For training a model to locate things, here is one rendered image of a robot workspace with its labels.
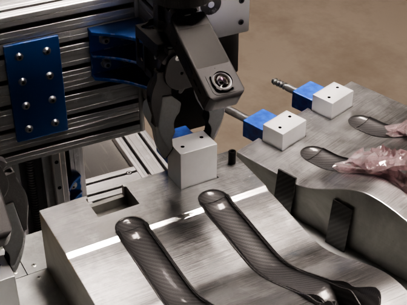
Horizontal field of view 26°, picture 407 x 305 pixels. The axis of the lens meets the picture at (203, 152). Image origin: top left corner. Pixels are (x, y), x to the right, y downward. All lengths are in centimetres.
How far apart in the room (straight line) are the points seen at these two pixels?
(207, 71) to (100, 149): 140
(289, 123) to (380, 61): 201
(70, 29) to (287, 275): 62
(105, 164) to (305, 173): 118
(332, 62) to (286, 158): 199
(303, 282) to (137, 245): 20
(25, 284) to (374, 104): 57
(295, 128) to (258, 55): 199
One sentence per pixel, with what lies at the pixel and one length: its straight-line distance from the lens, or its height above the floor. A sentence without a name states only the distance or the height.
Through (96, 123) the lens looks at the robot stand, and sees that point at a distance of 150.
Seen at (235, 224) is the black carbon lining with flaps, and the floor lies 88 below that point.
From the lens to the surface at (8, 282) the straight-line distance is 88.
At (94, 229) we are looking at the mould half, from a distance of 102.
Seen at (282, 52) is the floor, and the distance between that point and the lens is 321.
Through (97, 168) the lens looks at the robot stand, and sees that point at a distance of 227.
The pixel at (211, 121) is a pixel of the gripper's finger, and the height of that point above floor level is 96.
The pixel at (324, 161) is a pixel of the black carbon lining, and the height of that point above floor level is 85.
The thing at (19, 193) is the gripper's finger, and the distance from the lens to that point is 84.
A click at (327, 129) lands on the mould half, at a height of 86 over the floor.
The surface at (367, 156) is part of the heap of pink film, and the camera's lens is 112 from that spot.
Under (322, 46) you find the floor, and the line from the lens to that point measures 326.
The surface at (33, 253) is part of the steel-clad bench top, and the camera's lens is 113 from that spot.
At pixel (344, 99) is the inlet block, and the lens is 128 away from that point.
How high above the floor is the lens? 154
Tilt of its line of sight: 35 degrees down
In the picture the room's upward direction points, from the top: straight up
